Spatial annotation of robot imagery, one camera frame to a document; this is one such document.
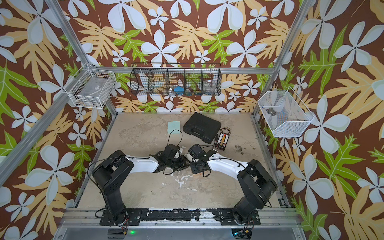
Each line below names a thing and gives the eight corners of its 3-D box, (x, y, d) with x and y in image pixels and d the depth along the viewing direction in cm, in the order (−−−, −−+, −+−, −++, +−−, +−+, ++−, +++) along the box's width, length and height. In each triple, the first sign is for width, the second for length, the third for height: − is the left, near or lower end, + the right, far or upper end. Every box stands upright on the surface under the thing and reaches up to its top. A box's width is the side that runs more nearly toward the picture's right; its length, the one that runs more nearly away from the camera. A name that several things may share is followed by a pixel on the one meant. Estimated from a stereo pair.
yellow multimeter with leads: (214, 147, 103) (215, 146, 101) (221, 127, 114) (221, 125, 112) (225, 151, 101) (226, 149, 99) (231, 130, 112) (231, 128, 111)
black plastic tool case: (182, 131, 111) (181, 126, 106) (194, 115, 121) (194, 111, 117) (210, 145, 103) (211, 141, 99) (221, 127, 113) (222, 123, 109)
